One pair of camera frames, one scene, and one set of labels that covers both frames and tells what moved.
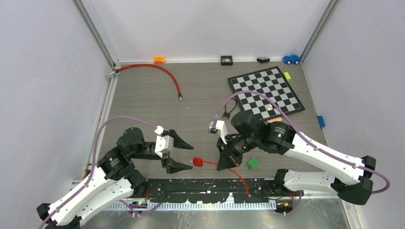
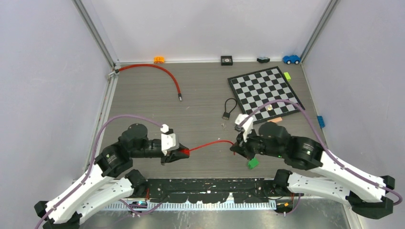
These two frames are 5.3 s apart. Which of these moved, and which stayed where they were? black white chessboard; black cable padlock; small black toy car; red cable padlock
Moved: red cable padlock
Stayed: black white chessboard; black cable padlock; small black toy car
